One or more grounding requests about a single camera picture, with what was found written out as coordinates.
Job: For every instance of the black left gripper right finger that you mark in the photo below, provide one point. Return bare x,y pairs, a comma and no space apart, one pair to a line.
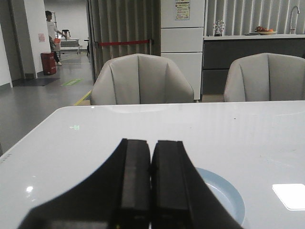
180,197

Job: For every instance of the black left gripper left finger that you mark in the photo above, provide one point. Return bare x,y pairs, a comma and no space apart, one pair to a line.
114,196

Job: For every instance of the small ferris wheel ornament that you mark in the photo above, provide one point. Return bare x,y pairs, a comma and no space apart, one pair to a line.
218,28

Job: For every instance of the red bin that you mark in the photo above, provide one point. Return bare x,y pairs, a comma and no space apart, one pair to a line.
48,63

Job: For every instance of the white folding table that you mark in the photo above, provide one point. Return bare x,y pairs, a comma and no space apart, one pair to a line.
70,44

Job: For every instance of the chrome kitchen faucet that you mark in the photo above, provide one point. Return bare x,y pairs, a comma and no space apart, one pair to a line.
295,11

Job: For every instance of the fruit bowl on counter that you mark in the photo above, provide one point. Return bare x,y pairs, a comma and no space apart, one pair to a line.
264,31

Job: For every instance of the grey upholstered chair left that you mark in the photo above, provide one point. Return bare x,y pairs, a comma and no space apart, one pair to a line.
141,79

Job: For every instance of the poster on refrigerator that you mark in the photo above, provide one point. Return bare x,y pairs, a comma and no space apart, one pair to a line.
182,10

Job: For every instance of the dark kitchen counter cabinet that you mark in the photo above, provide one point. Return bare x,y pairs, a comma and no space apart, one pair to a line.
219,53

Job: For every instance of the light blue round plate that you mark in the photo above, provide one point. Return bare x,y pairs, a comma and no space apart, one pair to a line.
226,193

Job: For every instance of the grey upholstered chair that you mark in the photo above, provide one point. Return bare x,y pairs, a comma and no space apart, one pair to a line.
266,77
141,79

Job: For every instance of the grey folding curtain partition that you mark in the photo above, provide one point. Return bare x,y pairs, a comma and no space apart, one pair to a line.
120,21

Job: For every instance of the red barrier belt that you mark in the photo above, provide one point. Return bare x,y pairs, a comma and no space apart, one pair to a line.
149,42

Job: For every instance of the person in white shirt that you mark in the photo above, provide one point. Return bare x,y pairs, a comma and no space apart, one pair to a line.
52,29

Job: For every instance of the white refrigerator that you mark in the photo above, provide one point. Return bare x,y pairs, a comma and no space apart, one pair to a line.
182,41

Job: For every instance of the grey upholstered chair right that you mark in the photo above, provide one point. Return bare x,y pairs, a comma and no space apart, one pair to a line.
266,77

